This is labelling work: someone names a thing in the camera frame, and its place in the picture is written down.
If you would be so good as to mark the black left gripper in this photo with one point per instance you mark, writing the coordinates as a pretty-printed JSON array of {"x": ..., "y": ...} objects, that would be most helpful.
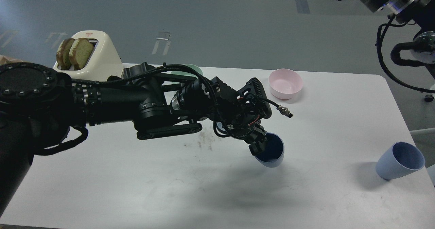
[{"x": 237, "y": 114}]

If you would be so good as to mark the dark blue cup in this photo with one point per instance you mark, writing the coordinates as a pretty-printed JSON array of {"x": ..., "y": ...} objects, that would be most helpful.
[{"x": 273, "y": 154}]

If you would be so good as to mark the light blue cup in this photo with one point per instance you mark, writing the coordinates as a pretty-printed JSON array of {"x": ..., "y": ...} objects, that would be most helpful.
[{"x": 399, "y": 160}]

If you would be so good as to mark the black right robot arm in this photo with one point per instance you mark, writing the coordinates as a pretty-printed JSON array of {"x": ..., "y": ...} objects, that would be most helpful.
[{"x": 419, "y": 51}]

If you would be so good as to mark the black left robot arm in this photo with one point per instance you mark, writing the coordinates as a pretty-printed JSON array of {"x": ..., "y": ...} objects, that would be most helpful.
[{"x": 45, "y": 112}]

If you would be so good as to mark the pink bowl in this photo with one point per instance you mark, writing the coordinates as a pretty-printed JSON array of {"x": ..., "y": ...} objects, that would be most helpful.
[{"x": 285, "y": 84}]

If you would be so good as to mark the green bowl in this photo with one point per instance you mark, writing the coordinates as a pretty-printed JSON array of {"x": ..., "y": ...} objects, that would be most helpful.
[{"x": 193, "y": 67}]

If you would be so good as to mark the cream white toaster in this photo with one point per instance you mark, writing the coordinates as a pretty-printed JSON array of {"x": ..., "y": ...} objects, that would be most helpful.
[{"x": 103, "y": 62}]

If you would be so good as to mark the right toast slice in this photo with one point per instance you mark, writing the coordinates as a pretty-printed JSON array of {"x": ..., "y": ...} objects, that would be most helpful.
[{"x": 80, "y": 52}]

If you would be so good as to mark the toast slice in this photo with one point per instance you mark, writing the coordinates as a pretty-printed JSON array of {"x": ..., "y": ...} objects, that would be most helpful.
[
  {"x": 80, "y": 52},
  {"x": 62, "y": 54}
]

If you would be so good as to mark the left toast slice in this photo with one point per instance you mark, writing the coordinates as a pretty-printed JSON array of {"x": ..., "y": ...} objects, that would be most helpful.
[{"x": 62, "y": 54}]

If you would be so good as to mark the checkered beige cloth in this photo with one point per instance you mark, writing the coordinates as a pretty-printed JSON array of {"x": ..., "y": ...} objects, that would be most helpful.
[{"x": 6, "y": 60}]

